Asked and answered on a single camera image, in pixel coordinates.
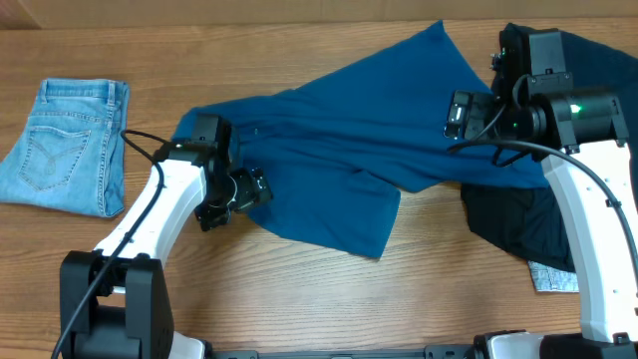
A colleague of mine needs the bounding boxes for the blue polo shirt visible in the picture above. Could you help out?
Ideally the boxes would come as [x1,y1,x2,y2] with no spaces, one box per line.
[173,23,547,258]

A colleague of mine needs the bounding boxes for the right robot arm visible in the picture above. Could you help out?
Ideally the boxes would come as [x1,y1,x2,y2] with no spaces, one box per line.
[445,25,637,358]

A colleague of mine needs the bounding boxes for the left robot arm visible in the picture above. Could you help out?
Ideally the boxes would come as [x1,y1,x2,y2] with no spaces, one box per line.
[52,115,272,359]

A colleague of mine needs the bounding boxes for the dark navy shirt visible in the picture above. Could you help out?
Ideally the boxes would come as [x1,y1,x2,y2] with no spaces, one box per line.
[461,32,637,274]

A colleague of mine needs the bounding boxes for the light grey denim garment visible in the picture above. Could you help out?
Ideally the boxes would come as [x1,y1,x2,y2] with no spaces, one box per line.
[528,261,579,293]

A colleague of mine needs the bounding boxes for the folded light blue jeans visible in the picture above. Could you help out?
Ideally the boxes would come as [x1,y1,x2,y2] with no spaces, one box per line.
[1,78,130,217]

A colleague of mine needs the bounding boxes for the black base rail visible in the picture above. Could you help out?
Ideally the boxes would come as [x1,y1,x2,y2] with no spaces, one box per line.
[203,342,488,359]

